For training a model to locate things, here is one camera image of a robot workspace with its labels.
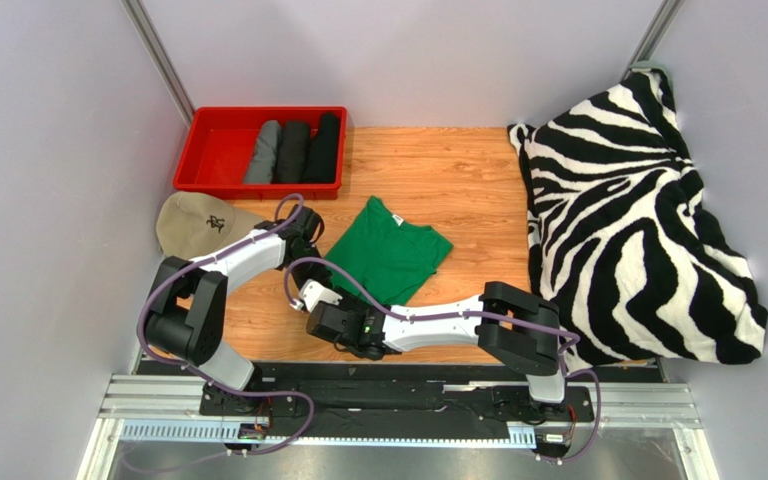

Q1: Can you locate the red plastic bin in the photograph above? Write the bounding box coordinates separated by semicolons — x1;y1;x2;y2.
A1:
172;106;348;201

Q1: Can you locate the aluminium frame post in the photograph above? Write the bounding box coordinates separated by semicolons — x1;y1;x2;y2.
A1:
122;0;195;126
624;0;685;75

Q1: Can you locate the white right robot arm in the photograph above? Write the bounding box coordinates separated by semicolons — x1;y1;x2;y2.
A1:
298;280;566;405

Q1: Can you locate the left aluminium frame post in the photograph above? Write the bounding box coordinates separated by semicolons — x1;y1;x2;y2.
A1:
122;0;195;126

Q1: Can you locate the beige baseball cap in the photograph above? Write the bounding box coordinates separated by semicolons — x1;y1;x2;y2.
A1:
156;191;264;260

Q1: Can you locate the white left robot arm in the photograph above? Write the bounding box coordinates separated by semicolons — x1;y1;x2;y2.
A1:
136;205;324;393

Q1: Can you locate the dark grey rolled t-shirt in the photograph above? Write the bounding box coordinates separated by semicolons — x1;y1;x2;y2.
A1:
274;121;310;184

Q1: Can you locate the green t-shirt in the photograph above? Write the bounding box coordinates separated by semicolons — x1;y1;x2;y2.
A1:
325;196;453;305

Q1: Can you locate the black rolled t-shirt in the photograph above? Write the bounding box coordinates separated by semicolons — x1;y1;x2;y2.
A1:
302;112;340;184

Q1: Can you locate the zebra print blanket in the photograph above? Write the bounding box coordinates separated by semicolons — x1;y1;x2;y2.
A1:
507;68;768;369

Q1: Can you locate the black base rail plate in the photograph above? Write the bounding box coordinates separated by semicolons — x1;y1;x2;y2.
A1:
199;362;597;441

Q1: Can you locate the right aluminium frame post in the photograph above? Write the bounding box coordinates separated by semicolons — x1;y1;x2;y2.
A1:
624;0;685;75

